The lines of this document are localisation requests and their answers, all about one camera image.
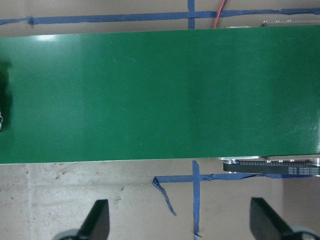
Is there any red black wire pair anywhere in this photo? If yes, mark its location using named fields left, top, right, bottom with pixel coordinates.
left=212, top=0, right=228, bottom=29

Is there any yellow mushroom push button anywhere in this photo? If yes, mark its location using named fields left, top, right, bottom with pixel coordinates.
left=0, top=111, right=4, bottom=132

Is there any green conveyor belt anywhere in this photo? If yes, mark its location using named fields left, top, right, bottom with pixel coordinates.
left=0, top=25, right=320, bottom=164

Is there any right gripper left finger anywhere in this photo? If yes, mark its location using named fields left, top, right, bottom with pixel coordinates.
left=76, top=199, right=110, bottom=240

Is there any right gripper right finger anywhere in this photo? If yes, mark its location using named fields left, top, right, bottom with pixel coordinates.
left=249, top=197, right=295, bottom=240

